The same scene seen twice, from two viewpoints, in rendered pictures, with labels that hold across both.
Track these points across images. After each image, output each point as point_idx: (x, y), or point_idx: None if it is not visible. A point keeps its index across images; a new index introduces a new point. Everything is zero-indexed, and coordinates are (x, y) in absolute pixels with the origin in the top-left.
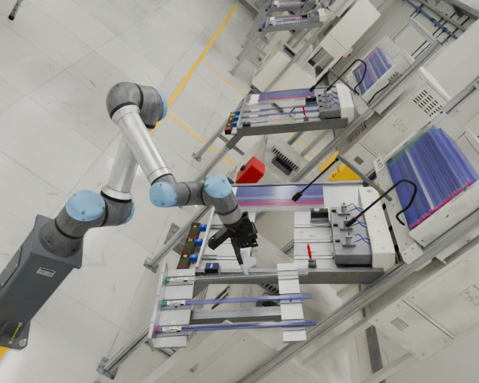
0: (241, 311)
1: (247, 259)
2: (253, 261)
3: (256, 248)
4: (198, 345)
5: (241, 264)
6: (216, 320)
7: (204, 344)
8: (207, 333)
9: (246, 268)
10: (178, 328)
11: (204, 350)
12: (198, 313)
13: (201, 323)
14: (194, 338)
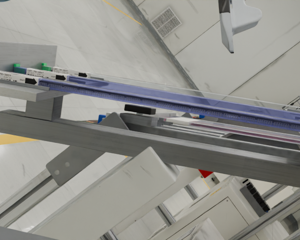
0: (191, 143)
1: (240, 9)
2: (254, 13)
3: (206, 232)
4: (61, 215)
5: (225, 11)
6: (125, 142)
7: (76, 216)
8: (93, 187)
9: (234, 26)
10: (33, 76)
11: (70, 238)
12: (87, 124)
13: (89, 144)
14: (55, 215)
